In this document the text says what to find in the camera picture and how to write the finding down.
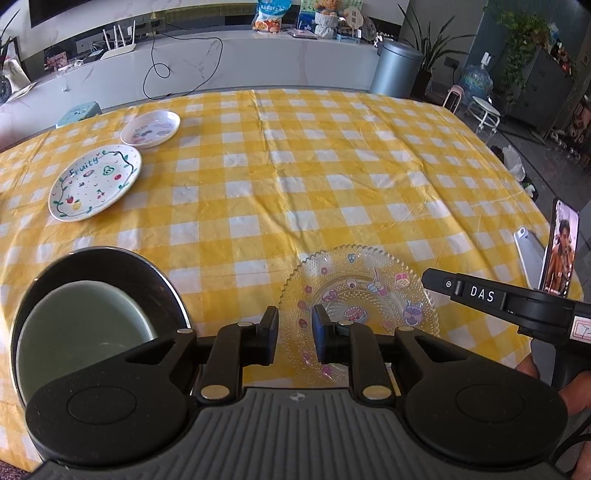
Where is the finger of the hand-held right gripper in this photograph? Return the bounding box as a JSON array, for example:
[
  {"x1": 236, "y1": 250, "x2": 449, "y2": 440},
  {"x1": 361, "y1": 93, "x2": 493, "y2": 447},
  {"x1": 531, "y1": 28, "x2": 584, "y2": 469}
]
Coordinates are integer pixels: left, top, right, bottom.
[{"x1": 421, "y1": 268, "x2": 459, "y2": 302}]

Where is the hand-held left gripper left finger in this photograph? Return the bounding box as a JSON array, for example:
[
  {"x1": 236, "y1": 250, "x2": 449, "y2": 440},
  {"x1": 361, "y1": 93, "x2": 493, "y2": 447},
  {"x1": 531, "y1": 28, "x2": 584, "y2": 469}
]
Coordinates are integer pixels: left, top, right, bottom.
[{"x1": 124, "y1": 305, "x2": 280, "y2": 402}]

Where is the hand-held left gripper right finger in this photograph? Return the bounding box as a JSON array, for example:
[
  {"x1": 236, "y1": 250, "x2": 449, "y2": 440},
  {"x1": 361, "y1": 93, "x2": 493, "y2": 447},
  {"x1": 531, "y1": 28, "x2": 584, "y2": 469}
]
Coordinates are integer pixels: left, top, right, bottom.
[{"x1": 311, "y1": 305, "x2": 468, "y2": 402}]

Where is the clear glass patterned plate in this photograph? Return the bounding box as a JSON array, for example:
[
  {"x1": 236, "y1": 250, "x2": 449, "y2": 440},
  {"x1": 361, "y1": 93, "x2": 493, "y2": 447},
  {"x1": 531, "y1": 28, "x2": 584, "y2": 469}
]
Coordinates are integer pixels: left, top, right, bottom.
[{"x1": 279, "y1": 246, "x2": 440, "y2": 385}]

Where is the orange steel bowl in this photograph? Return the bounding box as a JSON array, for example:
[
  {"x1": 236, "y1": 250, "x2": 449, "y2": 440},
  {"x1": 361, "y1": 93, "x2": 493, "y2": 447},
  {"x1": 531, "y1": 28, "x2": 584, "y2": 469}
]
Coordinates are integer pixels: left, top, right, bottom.
[{"x1": 10, "y1": 247, "x2": 191, "y2": 411}]

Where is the green ceramic bowl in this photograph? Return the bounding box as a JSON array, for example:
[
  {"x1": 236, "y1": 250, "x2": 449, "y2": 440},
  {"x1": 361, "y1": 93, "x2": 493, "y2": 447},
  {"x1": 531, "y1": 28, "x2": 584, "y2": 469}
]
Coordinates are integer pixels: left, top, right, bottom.
[{"x1": 17, "y1": 280, "x2": 162, "y2": 403}]

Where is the person's right hand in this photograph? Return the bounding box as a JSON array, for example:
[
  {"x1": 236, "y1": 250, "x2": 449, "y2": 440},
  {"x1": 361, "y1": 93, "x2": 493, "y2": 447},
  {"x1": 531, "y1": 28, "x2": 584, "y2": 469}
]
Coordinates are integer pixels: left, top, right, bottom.
[{"x1": 515, "y1": 356, "x2": 591, "y2": 417}]

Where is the silver smartphone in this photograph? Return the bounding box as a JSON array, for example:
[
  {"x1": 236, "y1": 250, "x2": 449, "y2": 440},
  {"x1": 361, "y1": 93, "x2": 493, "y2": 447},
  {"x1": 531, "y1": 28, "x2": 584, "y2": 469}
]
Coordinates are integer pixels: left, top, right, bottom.
[{"x1": 513, "y1": 226, "x2": 546, "y2": 288}]

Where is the smartphone showing video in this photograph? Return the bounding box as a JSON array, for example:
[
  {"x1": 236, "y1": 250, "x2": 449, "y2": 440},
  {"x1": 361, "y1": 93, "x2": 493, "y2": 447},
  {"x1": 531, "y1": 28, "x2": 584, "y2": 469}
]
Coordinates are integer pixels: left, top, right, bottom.
[{"x1": 539, "y1": 198, "x2": 581, "y2": 297}]

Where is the white plastic bag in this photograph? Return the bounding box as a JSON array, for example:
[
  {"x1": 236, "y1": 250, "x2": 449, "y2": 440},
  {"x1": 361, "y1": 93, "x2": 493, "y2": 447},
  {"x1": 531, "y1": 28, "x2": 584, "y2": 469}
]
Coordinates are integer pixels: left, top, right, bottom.
[{"x1": 500, "y1": 144, "x2": 528, "y2": 184}]

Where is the yellow checkered tablecloth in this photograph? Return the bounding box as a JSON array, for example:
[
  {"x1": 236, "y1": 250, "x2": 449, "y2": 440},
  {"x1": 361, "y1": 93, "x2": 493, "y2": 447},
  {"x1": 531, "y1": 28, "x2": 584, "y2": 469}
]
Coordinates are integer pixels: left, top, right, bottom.
[{"x1": 0, "y1": 88, "x2": 583, "y2": 472}]

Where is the white round stool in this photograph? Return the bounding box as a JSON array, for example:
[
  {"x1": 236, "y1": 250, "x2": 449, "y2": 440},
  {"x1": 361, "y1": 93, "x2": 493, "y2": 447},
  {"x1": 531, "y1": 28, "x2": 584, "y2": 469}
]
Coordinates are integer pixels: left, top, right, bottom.
[{"x1": 466, "y1": 96, "x2": 502, "y2": 140}]

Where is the small pink stool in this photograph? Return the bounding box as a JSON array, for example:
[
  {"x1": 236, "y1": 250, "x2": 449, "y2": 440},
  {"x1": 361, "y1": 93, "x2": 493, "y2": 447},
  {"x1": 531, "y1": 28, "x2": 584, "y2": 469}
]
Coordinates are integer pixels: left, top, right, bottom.
[{"x1": 443, "y1": 85, "x2": 465, "y2": 114}]

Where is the blue water jug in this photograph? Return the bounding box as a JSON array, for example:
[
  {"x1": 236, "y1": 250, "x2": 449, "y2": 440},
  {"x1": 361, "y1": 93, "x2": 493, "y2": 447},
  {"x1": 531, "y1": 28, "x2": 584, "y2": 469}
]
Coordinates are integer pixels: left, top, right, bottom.
[{"x1": 462, "y1": 52, "x2": 493, "y2": 106}]

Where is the grey pedal trash can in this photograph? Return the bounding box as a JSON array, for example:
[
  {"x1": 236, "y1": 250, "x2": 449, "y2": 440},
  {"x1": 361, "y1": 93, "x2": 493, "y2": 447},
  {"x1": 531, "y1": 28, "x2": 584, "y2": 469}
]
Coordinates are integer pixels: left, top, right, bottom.
[{"x1": 369, "y1": 39, "x2": 424, "y2": 99}]

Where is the grey drawer cabinet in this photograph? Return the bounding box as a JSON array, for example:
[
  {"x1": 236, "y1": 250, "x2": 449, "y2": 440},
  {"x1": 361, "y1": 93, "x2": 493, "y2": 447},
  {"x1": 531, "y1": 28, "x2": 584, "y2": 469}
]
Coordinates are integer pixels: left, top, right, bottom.
[{"x1": 512, "y1": 45, "x2": 579, "y2": 136}]

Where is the tall potted plant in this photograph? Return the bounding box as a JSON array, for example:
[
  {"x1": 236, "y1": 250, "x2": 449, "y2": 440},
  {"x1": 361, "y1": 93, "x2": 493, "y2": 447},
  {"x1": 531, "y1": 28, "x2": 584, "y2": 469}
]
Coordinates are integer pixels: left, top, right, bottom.
[{"x1": 398, "y1": 4, "x2": 476, "y2": 100}]

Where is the white fruit print plate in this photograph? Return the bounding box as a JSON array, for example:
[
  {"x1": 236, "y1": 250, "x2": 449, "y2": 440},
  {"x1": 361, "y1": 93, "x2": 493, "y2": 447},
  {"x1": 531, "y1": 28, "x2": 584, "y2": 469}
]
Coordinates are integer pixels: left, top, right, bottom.
[{"x1": 48, "y1": 144, "x2": 143, "y2": 223}]

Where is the small white printed dish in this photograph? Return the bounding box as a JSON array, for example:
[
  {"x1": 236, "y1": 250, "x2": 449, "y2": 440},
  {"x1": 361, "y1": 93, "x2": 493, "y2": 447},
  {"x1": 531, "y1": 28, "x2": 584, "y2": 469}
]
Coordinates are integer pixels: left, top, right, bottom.
[{"x1": 120, "y1": 110, "x2": 181, "y2": 150}]

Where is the trailing pothos plant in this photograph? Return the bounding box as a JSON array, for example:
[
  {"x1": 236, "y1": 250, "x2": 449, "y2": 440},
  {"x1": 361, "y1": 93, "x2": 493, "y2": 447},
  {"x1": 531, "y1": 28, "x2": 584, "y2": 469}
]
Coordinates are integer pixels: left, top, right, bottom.
[{"x1": 495, "y1": 8, "x2": 552, "y2": 95}]

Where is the white marble media console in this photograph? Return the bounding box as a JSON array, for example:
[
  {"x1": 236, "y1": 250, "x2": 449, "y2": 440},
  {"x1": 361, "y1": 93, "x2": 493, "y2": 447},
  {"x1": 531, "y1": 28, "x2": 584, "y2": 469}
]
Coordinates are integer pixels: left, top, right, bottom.
[{"x1": 0, "y1": 25, "x2": 384, "y2": 153}]

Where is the round paper fan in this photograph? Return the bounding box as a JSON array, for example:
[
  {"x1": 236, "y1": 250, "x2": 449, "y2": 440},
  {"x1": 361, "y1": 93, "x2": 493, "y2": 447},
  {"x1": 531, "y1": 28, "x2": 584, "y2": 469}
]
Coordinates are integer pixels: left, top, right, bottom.
[{"x1": 343, "y1": 6, "x2": 365, "y2": 37}]

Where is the teddy bear bouquet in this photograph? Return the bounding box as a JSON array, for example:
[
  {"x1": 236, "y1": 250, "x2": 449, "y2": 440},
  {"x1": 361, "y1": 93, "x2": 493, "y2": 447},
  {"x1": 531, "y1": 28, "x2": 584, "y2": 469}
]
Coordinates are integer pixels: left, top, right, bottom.
[{"x1": 313, "y1": 0, "x2": 343, "y2": 38}]

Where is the light blue stool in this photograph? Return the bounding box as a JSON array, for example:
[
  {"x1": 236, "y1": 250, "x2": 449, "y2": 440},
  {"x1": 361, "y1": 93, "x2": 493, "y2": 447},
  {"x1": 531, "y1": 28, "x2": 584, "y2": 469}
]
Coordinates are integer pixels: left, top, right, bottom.
[{"x1": 55, "y1": 103, "x2": 103, "y2": 129}]

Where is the green canvas painting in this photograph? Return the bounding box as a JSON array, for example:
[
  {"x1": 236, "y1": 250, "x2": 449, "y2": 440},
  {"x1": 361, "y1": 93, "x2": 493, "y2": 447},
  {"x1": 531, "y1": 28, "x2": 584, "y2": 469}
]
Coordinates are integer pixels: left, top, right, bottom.
[{"x1": 297, "y1": 0, "x2": 320, "y2": 29}]

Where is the blue snack bag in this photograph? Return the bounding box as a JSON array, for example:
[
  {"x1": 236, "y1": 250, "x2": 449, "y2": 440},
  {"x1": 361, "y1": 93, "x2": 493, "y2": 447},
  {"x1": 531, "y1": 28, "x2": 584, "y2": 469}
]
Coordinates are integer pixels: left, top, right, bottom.
[{"x1": 252, "y1": 0, "x2": 293, "y2": 34}]

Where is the white router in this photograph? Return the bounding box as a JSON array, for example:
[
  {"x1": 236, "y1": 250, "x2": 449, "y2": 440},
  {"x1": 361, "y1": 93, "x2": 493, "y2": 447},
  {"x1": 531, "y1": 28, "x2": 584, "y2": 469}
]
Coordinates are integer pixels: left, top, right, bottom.
[{"x1": 100, "y1": 21, "x2": 138, "y2": 60}]

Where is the green plant in glass vase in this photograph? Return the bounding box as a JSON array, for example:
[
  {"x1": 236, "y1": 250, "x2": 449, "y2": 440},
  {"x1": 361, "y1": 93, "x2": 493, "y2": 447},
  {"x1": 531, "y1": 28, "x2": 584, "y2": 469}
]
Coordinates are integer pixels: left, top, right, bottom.
[{"x1": 0, "y1": 9, "x2": 23, "y2": 105}]

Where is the black cable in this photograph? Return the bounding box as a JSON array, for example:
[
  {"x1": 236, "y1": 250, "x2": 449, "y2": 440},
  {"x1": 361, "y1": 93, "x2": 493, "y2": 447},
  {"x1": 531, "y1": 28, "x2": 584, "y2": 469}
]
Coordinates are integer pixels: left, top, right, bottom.
[{"x1": 142, "y1": 22, "x2": 223, "y2": 100}]

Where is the wall mounted television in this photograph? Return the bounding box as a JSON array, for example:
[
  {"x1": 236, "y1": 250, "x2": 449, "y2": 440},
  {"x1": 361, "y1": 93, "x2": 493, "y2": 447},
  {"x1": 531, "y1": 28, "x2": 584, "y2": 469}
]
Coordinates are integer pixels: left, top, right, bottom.
[{"x1": 29, "y1": 0, "x2": 259, "y2": 29}]

